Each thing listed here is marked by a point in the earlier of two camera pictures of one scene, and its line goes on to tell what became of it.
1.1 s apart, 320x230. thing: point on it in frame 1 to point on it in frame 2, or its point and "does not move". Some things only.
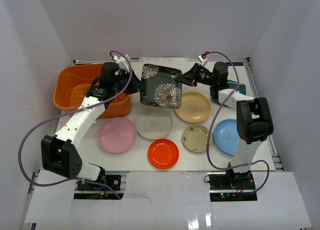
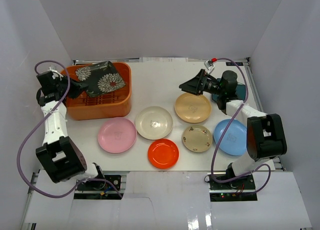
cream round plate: x=153 y=124 does not move
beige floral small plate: x=195 y=138 does not move
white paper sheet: x=163 y=59 does not move
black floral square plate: x=162 y=89 to x=101 y=78
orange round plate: x=163 y=153 does not move
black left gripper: x=130 y=82 to x=66 y=86
